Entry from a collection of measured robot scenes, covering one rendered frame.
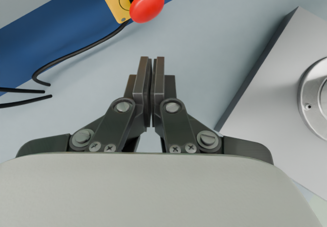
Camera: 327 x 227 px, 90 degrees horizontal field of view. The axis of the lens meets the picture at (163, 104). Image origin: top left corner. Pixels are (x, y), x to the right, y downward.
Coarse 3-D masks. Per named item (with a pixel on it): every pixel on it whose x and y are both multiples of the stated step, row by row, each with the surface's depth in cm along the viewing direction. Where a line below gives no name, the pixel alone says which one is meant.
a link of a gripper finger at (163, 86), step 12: (156, 60) 11; (156, 72) 9; (156, 84) 9; (168, 84) 10; (156, 96) 8; (168, 96) 9; (156, 108) 8; (156, 120) 8; (192, 120) 8; (156, 132) 9; (204, 132) 7; (204, 144) 7; (216, 144) 7
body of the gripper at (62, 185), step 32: (32, 160) 5; (64, 160) 5; (96, 160) 5; (128, 160) 5; (160, 160) 5; (192, 160) 5; (224, 160) 5; (256, 160) 5; (0, 192) 4; (32, 192) 4; (64, 192) 4; (96, 192) 4; (128, 192) 4; (160, 192) 4; (192, 192) 4; (224, 192) 4; (256, 192) 4; (288, 192) 4; (0, 224) 4; (32, 224) 4; (64, 224) 4; (96, 224) 4; (128, 224) 4; (160, 224) 4; (192, 224) 4; (224, 224) 4; (256, 224) 4; (288, 224) 4; (320, 224) 4
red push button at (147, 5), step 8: (136, 0) 16; (144, 0) 15; (152, 0) 16; (160, 0) 16; (136, 8) 16; (144, 8) 16; (152, 8) 17; (160, 8) 17; (136, 16) 17; (144, 16) 17; (152, 16) 18
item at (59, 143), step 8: (56, 136) 7; (64, 136) 7; (24, 144) 7; (32, 144) 7; (40, 144) 7; (48, 144) 7; (56, 144) 7; (64, 144) 7; (24, 152) 7; (32, 152) 7; (40, 152) 7
